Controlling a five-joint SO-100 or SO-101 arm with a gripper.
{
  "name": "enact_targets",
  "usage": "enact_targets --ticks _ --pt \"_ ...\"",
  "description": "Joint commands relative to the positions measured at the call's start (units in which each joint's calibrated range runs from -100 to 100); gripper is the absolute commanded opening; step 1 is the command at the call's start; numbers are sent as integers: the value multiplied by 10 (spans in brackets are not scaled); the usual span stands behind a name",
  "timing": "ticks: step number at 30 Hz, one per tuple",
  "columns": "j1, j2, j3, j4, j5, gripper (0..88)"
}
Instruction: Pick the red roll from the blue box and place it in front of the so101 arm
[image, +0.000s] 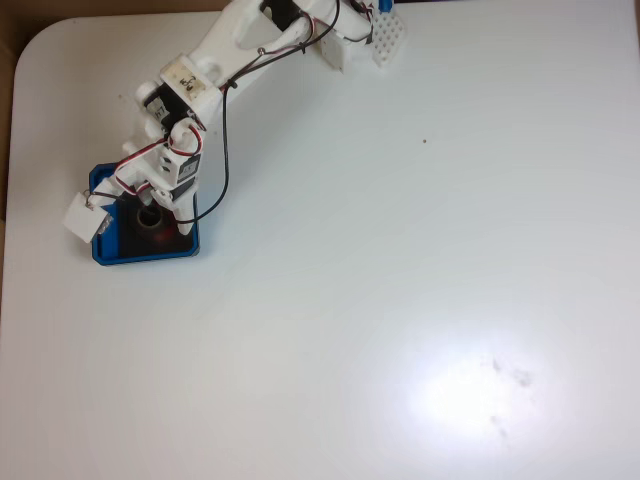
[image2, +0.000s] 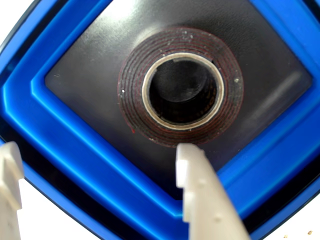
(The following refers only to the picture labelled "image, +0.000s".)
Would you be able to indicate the red tape roll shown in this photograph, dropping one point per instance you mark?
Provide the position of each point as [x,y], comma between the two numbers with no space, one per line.
[165,235]

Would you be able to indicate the blue box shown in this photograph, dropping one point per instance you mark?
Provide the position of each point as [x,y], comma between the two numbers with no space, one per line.
[145,256]

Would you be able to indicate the white perforated plate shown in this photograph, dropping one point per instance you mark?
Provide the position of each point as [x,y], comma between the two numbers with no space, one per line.
[391,37]

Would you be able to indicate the blue clamp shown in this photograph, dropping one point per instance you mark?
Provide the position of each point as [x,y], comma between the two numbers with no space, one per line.
[385,5]

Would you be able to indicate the white camera box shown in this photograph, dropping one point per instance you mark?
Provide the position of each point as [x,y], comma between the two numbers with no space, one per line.
[84,220]

